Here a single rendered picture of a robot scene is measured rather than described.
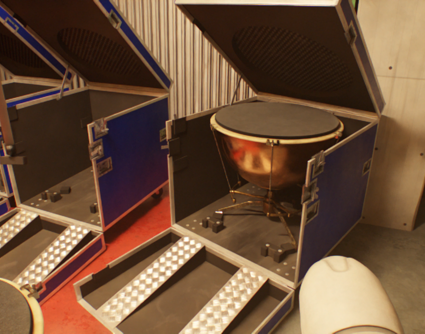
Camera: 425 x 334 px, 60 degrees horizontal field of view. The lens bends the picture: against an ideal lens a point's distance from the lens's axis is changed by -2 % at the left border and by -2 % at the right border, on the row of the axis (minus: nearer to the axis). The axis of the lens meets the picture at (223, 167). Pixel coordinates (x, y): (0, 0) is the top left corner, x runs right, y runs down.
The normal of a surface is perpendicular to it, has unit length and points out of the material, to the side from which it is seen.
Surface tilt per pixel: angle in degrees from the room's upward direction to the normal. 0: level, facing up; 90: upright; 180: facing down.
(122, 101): 90
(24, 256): 1
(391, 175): 90
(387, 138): 90
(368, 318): 3
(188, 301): 2
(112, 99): 90
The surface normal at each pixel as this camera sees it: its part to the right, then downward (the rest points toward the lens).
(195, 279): 0.00, -0.91
